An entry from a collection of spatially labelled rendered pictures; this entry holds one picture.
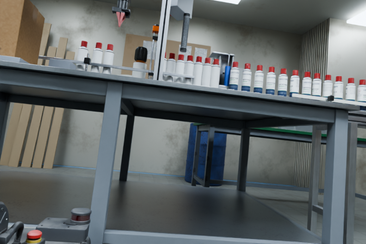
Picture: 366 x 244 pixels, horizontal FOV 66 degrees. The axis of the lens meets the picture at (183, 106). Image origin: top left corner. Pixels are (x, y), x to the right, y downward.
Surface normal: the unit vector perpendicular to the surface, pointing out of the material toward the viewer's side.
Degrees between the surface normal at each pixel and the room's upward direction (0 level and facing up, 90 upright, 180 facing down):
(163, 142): 90
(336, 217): 90
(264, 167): 90
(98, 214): 90
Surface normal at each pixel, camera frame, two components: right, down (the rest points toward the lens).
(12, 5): 0.15, -0.09
